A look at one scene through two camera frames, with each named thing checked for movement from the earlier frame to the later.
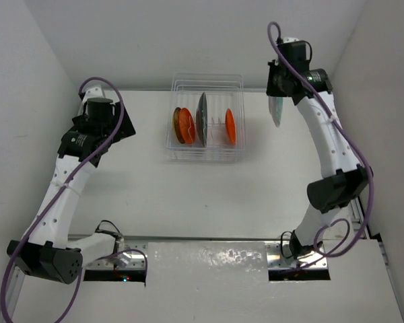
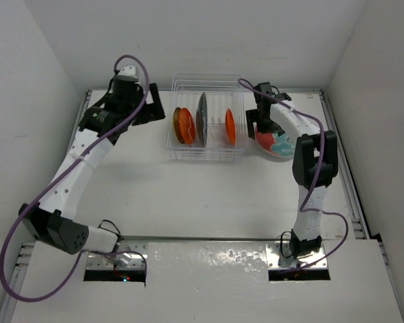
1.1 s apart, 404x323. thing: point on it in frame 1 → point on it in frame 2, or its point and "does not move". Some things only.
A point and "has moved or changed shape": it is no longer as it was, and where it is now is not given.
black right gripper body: (274, 85) → (266, 124)
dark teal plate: (202, 119) does not move
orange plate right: (230, 126) does not move
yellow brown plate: (177, 125) does not move
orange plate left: (186, 125) does not move
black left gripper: (125, 130) → (152, 111)
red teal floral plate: (275, 108) has moved or changed shape
